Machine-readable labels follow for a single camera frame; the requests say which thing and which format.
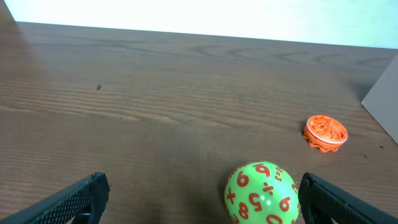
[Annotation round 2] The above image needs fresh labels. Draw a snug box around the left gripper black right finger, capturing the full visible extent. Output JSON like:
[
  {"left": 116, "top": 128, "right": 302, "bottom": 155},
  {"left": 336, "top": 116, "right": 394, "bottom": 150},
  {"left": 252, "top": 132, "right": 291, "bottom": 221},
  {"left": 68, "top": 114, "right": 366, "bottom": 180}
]
[{"left": 298, "top": 172, "right": 397, "bottom": 224}]

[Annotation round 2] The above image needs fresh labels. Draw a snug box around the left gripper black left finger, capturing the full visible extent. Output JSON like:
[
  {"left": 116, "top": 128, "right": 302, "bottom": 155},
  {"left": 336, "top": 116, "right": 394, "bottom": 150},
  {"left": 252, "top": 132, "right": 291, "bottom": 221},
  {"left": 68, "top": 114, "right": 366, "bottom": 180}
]
[{"left": 1, "top": 172, "right": 110, "bottom": 224}]

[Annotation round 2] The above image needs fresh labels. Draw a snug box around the green ball with red numbers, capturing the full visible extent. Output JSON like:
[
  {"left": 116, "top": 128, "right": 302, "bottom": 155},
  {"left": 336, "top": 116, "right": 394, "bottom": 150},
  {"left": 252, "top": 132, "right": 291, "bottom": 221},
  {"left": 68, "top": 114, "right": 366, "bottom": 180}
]
[{"left": 224, "top": 161, "right": 300, "bottom": 224}]

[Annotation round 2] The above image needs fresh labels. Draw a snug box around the orange round plastic toy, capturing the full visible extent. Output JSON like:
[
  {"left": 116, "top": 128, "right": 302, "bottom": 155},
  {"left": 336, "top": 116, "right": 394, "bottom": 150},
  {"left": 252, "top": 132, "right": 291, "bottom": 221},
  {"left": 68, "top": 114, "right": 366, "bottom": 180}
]
[{"left": 303, "top": 114, "right": 348, "bottom": 152}]

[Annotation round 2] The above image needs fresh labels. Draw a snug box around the white cardboard box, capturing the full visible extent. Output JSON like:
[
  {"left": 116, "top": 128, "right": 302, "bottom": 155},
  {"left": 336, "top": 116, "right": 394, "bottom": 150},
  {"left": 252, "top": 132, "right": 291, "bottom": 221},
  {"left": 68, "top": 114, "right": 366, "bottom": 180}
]
[{"left": 361, "top": 56, "right": 398, "bottom": 143}]

